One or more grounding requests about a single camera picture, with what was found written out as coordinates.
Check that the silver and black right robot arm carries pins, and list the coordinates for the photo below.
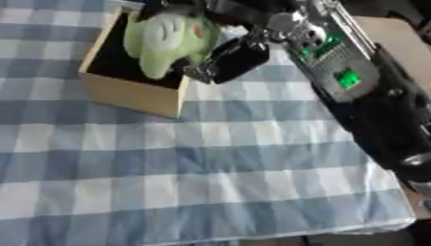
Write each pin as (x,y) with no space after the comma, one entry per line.
(359,96)

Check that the green and white soft toy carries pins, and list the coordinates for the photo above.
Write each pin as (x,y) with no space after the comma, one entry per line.
(165,41)

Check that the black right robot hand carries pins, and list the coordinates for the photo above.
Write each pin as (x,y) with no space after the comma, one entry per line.
(241,59)

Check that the tan cardboard box black inside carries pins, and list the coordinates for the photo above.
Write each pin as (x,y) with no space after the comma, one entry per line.
(132,86)

